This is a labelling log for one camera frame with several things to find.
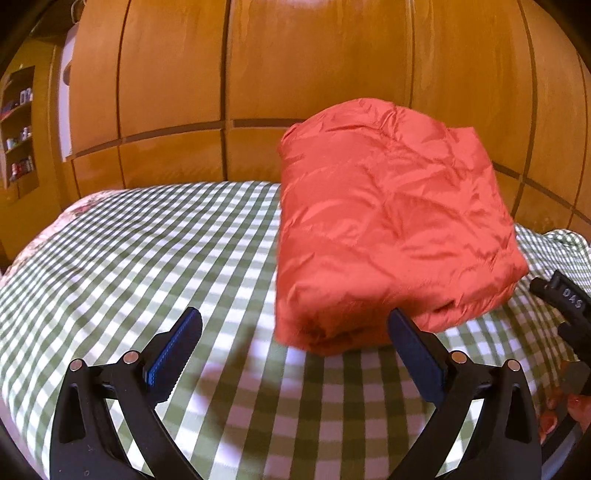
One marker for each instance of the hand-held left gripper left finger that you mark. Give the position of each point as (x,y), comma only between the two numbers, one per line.
(173,346)

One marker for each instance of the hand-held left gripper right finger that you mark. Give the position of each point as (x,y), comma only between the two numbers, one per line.
(415,350)

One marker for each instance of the orange puffer jacket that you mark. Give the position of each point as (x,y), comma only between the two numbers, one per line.
(392,221)

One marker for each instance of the person's right hand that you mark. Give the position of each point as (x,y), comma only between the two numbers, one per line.
(549,421)

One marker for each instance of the green white checkered bedspread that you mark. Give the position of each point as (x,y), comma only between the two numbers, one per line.
(138,258)

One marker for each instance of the group of small bottles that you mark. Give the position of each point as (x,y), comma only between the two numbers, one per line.
(23,166)

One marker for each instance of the wooden shelf unit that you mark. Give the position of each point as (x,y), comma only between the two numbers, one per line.
(18,134)

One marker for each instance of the wooden wardrobe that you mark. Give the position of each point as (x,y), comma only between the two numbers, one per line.
(286,74)

